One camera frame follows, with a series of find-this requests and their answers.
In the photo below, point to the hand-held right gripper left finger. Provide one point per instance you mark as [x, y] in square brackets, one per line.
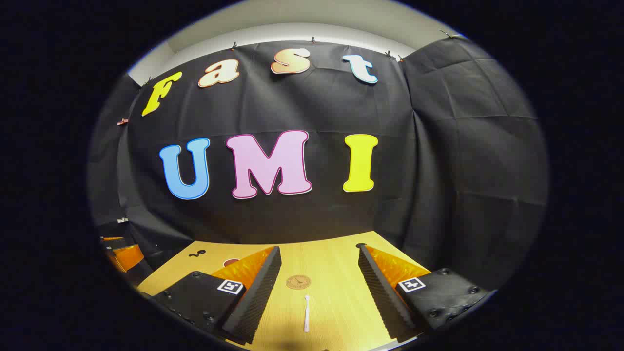
[253, 302]

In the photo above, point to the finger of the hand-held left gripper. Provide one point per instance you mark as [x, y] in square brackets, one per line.
[111, 239]
[127, 257]

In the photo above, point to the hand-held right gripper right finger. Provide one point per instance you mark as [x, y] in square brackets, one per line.
[382, 297]

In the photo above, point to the beige cup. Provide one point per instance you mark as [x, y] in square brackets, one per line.
[231, 262]

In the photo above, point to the round brown coaster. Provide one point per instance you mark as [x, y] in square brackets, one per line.
[298, 282]

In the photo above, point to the white toothbrush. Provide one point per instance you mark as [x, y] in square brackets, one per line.
[307, 314]

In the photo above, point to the wooden desktop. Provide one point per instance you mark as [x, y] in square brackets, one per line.
[326, 263]

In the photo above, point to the black backdrop cloth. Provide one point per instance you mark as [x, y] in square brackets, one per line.
[317, 107]

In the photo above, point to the row of small cloth clips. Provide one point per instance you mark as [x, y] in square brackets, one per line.
[313, 39]

